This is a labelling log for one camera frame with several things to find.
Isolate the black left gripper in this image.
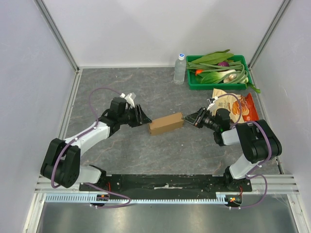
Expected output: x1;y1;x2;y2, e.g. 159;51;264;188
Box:
119;104;152;128

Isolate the brown cardboard paper box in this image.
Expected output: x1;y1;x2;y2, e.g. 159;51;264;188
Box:
149;112;184;136

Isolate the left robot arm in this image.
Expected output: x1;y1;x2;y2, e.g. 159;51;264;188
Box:
40;96;151;191

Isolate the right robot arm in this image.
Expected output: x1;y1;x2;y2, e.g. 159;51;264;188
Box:
183;107;282;191

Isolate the green plastic tray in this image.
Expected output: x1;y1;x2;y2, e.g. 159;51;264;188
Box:
187;55;253;90

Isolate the orange carrot piece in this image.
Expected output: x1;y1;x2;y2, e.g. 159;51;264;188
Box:
195;69;203;75

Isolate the clear plastic water bottle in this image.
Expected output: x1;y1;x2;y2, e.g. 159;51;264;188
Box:
173;53;187;84

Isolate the red beige snack bag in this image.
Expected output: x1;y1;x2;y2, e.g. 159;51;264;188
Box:
212;93;259;123

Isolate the brown mushroom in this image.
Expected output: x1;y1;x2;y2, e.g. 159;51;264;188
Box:
228;74;237;82

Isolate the purple red onion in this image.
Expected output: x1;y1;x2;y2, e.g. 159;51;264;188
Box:
218;61;230;67

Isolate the green long beans bunch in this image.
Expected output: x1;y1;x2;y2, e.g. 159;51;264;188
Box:
186;60;248;84

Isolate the green leafy vegetable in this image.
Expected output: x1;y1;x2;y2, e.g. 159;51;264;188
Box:
191;50;234;65

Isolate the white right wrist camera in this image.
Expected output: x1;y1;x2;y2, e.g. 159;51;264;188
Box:
207;96;218;112

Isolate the slotted grey cable duct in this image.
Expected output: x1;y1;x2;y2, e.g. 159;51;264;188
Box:
45;193;241;205

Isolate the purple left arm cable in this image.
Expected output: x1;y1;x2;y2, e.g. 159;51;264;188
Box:
50;87;124;189

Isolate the left aluminium frame post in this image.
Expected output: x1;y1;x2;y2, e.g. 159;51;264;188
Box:
34;0;80;72

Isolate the aluminium frame post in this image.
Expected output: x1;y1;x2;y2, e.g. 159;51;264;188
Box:
248;0;292;70
34;0;80;72

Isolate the right aluminium frame post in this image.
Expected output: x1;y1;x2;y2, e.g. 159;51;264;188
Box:
248;0;292;70

